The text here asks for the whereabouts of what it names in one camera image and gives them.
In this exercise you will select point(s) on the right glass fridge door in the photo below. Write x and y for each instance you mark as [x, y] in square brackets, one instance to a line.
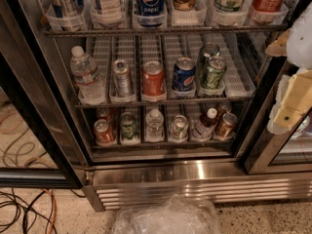
[261, 152]

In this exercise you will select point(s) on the red can behind coke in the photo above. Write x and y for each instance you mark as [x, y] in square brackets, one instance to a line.
[105, 113]

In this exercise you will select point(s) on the red coke can bottom shelf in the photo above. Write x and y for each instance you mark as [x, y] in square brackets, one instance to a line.
[103, 131]

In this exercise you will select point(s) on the glass fridge door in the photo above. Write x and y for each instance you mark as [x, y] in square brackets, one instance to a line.
[261, 152]
[34, 76]

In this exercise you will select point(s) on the clear plastic bag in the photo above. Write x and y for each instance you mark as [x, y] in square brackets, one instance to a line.
[178, 215]

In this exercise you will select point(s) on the brown bottle white cap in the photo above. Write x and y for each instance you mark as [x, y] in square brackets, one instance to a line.
[205, 124]

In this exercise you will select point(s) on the green can middle front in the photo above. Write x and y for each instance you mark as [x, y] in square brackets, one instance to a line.
[214, 69]

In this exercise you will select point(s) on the red can middle shelf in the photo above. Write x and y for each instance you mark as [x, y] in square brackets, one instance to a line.
[153, 78]

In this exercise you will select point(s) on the silver green can bottom shelf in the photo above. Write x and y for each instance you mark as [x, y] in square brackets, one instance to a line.
[178, 127]

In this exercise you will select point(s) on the blue pepsi can middle shelf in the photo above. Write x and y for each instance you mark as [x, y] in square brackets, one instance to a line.
[183, 74]

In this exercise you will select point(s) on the left glass fridge door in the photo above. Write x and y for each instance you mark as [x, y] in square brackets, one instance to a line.
[34, 76]

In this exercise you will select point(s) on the water bottle middle shelf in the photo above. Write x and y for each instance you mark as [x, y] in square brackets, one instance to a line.
[87, 76]

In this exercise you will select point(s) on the bronze can bottom front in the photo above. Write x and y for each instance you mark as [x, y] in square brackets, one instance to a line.
[226, 125]

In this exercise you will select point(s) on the small water bottle bottom shelf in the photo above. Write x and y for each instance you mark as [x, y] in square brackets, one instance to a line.
[154, 125]

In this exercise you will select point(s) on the bronze can bottom rear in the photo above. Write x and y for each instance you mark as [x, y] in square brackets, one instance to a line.
[223, 107]

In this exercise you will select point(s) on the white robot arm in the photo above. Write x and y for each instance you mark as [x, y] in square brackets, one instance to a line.
[299, 45]

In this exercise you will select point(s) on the blue pepsi can shelf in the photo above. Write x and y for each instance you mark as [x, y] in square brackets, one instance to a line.
[183, 74]
[151, 12]

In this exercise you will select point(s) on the stainless fridge base grille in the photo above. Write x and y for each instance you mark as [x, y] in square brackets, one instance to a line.
[113, 187]

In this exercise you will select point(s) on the blue pepsi can top shelf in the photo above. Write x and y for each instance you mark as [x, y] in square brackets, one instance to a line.
[151, 12]

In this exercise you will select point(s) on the bronze can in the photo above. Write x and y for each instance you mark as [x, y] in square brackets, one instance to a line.
[226, 125]
[223, 107]

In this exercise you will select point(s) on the green can middle rear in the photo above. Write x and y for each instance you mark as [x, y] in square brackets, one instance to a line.
[207, 51]

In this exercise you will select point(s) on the silver can middle shelf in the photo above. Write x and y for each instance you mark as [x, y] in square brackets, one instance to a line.
[122, 76]

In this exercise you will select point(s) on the white bottle top shelf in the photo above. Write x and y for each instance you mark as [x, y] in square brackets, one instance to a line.
[107, 12]

